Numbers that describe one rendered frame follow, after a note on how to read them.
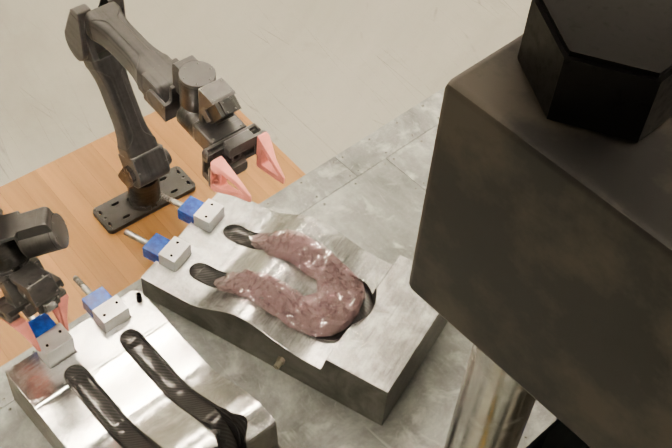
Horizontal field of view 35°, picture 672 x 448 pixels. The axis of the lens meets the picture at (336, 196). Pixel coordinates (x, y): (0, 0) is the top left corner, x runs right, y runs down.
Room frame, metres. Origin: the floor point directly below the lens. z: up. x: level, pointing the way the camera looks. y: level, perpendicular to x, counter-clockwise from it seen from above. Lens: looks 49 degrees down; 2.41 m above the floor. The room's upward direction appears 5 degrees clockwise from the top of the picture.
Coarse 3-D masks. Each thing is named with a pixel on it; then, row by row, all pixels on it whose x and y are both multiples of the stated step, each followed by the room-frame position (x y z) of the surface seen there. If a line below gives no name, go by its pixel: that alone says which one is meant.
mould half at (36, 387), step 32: (128, 320) 1.00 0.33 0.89; (160, 320) 1.01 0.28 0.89; (96, 352) 0.94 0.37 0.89; (160, 352) 0.95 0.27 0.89; (192, 352) 0.96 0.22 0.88; (32, 384) 0.87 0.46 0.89; (64, 384) 0.87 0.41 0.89; (128, 384) 0.88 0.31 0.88; (192, 384) 0.89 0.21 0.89; (224, 384) 0.89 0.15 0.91; (32, 416) 0.84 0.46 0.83; (64, 416) 0.82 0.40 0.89; (128, 416) 0.83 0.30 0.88; (160, 416) 0.83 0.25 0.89; (256, 416) 0.82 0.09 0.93
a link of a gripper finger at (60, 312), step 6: (60, 288) 0.98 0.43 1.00; (60, 294) 0.96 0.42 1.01; (66, 294) 0.97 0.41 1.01; (60, 300) 0.95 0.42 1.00; (66, 300) 0.96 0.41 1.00; (30, 306) 0.93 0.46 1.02; (60, 306) 0.95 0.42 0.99; (66, 306) 0.96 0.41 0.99; (24, 312) 0.92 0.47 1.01; (30, 312) 0.92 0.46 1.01; (36, 312) 0.93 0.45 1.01; (54, 312) 0.97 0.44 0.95; (60, 312) 0.95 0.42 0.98; (66, 312) 0.95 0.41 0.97; (60, 318) 0.96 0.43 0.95; (66, 318) 0.95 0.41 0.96; (66, 324) 0.95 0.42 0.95
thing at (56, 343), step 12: (36, 324) 0.95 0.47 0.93; (48, 324) 0.96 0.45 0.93; (60, 324) 0.95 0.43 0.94; (36, 336) 0.93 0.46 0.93; (48, 336) 0.93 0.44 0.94; (60, 336) 0.93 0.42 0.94; (48, 348) 0.91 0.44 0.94; (60, 348) 0.91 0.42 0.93; (72, 348) 0.93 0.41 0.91; (48, 360) 0.90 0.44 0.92; (60, 360) 0.91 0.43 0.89
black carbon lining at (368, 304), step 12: (228, 228) 1.25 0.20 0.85; (240, 228) 1.25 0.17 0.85; (240, 240) 1.23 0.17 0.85; (204, 264) 1.16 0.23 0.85; (192, 276) 1.13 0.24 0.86; (204, 276) 1.14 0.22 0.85; (216, 276) 1.14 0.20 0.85; (372, 300) 1.10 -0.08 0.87; (360, 312) 1.08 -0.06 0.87; (336, 336) 1.02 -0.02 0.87
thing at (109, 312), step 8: (80, 280) 1.07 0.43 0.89; (88, 288) 1.06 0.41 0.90; (104, 288) 1.06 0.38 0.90; (88, 296) 1.04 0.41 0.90; (96, 296) 1.04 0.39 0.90; (104, 296) 1.04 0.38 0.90; (88, 304) 1.02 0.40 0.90; (96, 304) 1.02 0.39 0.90; (104, 304) 1.01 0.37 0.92; (112, 304) 1.02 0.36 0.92; (120, 304) 1.02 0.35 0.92; (88, 312) 1.02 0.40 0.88; (96, 312) 1.00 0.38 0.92; (104, 312) 1.00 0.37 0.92; (112, 312) 1.00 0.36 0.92; (120, 312) 1.00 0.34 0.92; (128, 312) 1.01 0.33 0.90; (96, 320) 0.99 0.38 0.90; (104, 320) 0.98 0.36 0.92; (112, 320) 0.99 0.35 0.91; (120, 320) 1.00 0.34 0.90; (104, 328) 0.98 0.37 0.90; (112, 328) 0.99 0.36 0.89
